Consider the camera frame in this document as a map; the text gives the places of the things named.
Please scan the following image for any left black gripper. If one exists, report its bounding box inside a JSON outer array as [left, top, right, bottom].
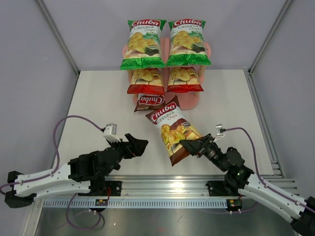
[[106, 134, 148, 162]]

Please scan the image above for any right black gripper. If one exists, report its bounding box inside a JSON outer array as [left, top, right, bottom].
[[180, 133, 228, 172]]

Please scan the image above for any brown Chuba chips bag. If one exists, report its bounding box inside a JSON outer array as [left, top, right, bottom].
[[146, 96, 202, 166], [134, 94, 166, 112]]

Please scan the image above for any red Chuba chips bag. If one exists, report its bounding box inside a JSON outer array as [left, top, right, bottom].
[[127, 68, 165, 95], [167, 67, 204, 93]]

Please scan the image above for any green Chuba chips bag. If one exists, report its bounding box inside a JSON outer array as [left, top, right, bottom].
[[120, 19, 166, 70], [166, 18, 211, 66]]

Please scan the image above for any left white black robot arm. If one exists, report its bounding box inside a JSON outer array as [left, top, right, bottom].
[[4, 133, 149, 208]]

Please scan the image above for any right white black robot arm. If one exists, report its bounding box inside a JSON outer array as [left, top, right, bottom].
[[180, 135, 315, 236]]

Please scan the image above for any pink three-tier wooden shelf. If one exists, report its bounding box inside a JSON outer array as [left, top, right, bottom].
[[122, 37, 211, 110]]

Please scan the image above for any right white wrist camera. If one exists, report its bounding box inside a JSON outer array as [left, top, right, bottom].
[[214, 124, 225, 142]]

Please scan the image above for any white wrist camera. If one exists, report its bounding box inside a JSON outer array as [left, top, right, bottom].
[[103, 123, 121, 143], [214, 124, 225, 142]]

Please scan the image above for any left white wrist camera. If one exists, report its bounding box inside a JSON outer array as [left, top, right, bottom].
[[103, 123, 121, 143]]

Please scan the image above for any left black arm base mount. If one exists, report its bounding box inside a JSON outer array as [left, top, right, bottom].
[[78, 180, 123, 197]]

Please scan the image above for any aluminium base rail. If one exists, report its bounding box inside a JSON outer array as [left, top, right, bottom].
[[106, 175, 223, 199]]

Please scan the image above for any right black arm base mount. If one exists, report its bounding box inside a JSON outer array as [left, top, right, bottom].
[[206, 180, 236, 197]]

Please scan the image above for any white slotted cable duct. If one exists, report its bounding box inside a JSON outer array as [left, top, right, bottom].
[[43, 198, 227, 209]]

